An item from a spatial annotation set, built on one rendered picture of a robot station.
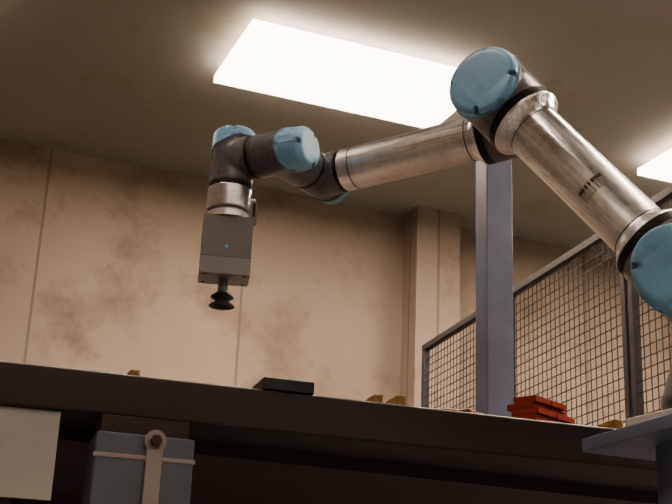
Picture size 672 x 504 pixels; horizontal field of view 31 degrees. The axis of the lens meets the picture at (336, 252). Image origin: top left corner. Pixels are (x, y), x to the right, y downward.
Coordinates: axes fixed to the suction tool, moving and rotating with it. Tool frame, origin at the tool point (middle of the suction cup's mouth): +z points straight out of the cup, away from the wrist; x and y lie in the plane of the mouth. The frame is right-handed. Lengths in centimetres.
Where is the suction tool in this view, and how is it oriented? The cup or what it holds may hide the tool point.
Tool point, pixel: (221, 306)
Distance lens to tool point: 202.7
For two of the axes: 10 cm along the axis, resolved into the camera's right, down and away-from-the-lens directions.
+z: -0.4, 9.4, -3.3
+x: 1.4, -3.2, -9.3
